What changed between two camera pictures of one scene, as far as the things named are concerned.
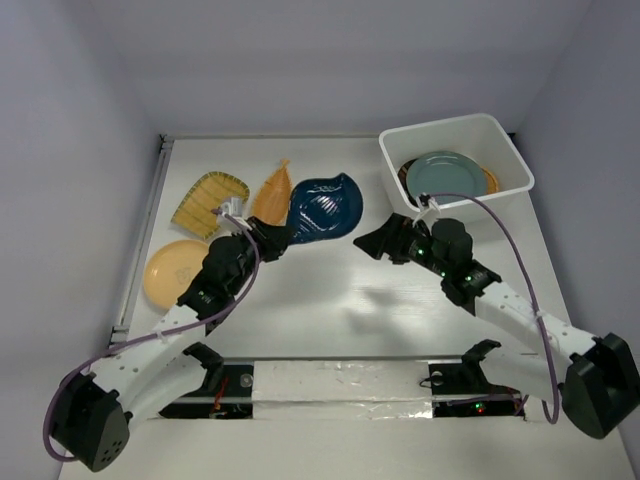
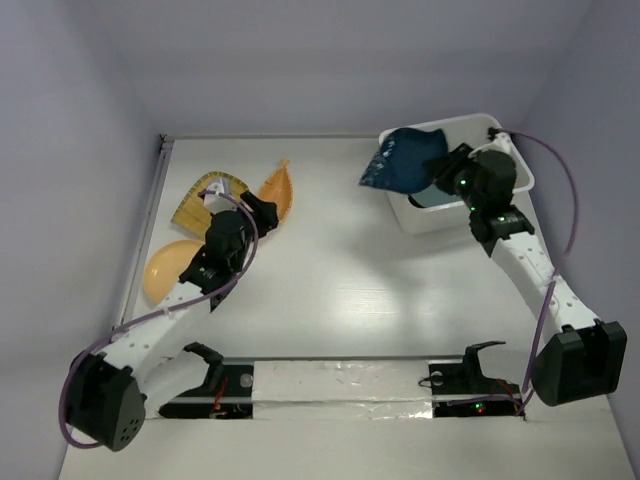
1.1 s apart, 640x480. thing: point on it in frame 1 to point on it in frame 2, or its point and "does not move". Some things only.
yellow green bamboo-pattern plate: [195, 212] does not move
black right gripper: [391, 237] to [441, 168]
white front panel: [367, 418] does not move
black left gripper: [272, 239] to [264, 212]
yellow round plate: [170, 270] does not move
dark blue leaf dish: [323, 207] to [402, 163]
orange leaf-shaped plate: [272, 197] does not move
